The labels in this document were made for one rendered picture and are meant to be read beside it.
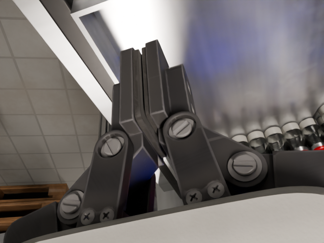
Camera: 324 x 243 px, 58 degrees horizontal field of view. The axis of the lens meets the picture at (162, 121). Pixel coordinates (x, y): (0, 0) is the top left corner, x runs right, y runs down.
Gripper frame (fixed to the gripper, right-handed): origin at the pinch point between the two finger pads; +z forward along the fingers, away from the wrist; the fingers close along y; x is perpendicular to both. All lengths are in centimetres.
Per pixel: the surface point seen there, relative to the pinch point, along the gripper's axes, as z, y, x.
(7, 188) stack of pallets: 101, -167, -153
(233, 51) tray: 14.2, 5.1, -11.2
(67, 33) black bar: 12.4, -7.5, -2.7
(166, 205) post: 12.0, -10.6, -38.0
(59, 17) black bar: 12.4, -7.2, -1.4
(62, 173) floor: 103, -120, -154
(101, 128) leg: 45, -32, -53
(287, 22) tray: 14.2, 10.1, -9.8
